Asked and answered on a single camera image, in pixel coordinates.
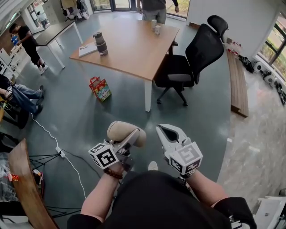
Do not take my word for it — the pile of black white devices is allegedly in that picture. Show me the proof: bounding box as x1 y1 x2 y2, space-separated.
238 55 286 106

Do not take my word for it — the curved wooden desk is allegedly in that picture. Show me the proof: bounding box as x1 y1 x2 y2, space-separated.
8 138 60 229

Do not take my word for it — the black mesh office chair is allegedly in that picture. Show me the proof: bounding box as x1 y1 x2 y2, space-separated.
154 15 229 107

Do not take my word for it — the stack of wooden planks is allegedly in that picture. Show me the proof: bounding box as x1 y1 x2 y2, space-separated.
226 49 249 118

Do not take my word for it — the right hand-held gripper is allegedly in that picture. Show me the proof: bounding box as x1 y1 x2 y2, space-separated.
156 123 203 176

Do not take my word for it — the silver metal wristwatch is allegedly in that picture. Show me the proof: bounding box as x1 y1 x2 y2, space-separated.
178 169 198 179

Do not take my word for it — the person's right forearm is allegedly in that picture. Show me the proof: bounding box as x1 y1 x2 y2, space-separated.
186 169 230 208

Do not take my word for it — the brown wooden bead bracelet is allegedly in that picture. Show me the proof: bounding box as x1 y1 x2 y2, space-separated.
103 167 124 180

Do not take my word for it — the white booklet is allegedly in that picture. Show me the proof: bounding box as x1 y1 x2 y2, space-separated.
78 42 99 59

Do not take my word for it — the white plastic chair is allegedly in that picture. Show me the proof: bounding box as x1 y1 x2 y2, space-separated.
252 195 286 229

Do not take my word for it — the person's left forearm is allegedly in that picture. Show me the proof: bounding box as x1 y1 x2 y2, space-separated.
80 163 125 222

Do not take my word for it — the white power cable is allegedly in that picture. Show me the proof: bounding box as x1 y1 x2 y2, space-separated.
30 113 87 199

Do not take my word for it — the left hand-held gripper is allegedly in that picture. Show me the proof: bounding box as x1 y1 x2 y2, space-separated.
88 129 140 173

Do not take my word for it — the dark-topped table with white legs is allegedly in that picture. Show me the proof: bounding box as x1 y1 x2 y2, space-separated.
31 20 84 70

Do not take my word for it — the red printed gift bag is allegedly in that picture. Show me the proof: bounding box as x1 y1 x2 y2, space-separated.
89 76 112 103

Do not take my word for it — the beige cylindrical object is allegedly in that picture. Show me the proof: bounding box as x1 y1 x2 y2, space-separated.
106 121 147 148

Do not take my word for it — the person's black shirt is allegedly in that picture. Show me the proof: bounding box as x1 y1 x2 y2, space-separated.
67 171 257 229

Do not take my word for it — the wooden table with white legs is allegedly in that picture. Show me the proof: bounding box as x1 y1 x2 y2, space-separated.
69 19 180 113

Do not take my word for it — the dark insulated bottle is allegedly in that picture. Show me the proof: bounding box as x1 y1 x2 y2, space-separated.
93 31 109 57

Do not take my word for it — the black floor cable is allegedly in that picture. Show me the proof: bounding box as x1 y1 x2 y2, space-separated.
63 149 104 178

